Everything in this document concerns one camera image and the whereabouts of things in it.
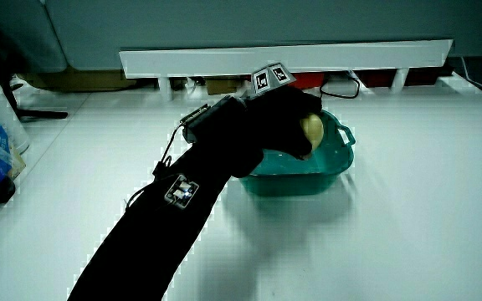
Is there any flat cardboard box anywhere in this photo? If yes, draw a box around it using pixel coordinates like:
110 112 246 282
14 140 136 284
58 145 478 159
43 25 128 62
17 69 137 93

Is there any white desk shelf riser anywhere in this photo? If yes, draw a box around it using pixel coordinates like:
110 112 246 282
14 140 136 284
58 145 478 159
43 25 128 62
118 39 454 103

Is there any green plastic plate with handles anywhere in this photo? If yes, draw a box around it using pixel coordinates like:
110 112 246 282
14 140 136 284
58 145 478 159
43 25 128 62
238 109 356 197

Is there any person's right forearm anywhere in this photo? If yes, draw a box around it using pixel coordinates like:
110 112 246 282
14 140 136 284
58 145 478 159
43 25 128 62
67 96 263 301

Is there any dark red box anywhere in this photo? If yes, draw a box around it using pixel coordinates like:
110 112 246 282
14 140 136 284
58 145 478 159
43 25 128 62
356 69 443 88

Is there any small brown box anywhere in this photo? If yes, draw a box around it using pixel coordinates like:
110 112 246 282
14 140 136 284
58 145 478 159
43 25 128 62
205 78 242 96

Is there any black cable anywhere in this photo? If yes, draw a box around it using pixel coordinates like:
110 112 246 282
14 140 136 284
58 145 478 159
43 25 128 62
318 74 362 100

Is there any black stand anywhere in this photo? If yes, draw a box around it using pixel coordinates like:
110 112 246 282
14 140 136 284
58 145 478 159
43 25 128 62
0 14 69 122

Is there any person's right hand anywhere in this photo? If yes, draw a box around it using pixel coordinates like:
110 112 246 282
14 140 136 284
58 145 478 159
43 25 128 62
233 62 324 179

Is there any small grey cushion panel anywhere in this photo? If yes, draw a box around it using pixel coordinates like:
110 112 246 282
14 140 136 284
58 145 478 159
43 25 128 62
0 0 69 74

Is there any large grey cushion panel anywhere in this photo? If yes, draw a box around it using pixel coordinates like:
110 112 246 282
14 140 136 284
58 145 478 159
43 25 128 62
42 0 482 72

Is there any tan paper box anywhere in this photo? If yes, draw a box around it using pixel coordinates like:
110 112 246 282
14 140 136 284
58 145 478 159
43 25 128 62
8 141 28 181

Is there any yellow pear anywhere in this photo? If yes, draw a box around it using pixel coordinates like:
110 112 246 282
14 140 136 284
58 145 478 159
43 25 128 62
299 112 325 161

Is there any white cable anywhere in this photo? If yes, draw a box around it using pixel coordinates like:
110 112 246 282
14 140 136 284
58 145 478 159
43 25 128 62
458 56 482 95

